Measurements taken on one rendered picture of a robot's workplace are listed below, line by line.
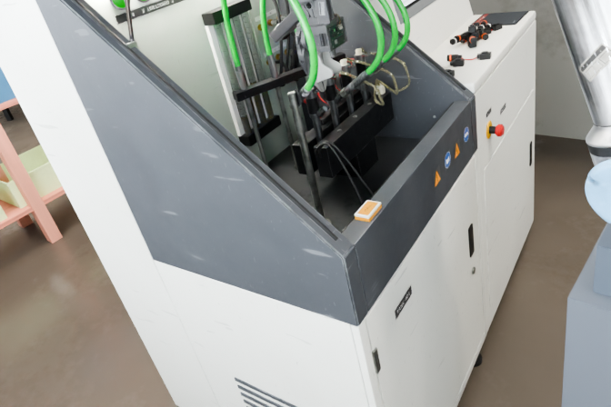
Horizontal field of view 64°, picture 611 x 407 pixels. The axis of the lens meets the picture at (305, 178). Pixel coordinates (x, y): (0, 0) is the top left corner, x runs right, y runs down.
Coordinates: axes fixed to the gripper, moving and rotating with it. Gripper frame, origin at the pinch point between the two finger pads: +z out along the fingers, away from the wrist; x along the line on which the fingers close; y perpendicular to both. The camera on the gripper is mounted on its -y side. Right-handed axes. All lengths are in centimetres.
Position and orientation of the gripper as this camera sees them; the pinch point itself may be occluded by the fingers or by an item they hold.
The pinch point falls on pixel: (319, 85)
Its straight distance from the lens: 111.8
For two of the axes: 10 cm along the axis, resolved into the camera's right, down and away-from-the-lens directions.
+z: 2.2, 8.6, 4.6
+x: 5.4, -5.0, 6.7
